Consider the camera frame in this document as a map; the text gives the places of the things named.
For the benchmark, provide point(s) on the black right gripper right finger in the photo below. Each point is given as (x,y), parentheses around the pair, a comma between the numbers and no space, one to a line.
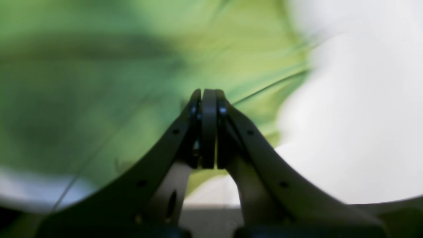
(276,201)

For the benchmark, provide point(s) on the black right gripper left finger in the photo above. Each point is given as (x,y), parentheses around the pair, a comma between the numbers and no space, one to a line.
(144,202)

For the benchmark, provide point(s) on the green t-shirt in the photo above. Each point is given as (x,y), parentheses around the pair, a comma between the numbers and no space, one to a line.
(88,86)

